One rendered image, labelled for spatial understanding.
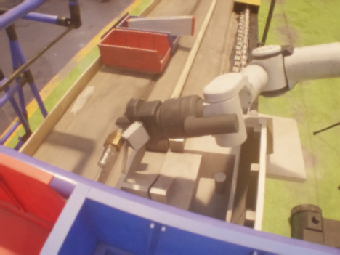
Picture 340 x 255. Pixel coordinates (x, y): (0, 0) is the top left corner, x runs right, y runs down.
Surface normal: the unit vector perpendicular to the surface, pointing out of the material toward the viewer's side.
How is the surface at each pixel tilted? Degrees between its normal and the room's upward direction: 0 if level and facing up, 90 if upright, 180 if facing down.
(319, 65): 79
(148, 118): 90
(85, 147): 0
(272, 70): 69
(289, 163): 0
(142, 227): 88
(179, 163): 10
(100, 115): 0
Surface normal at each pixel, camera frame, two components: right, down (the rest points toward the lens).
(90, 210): -0.26, 0.68
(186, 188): -0.15, -0.70
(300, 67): -0.52, 0.48
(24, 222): 0.11, -0.65
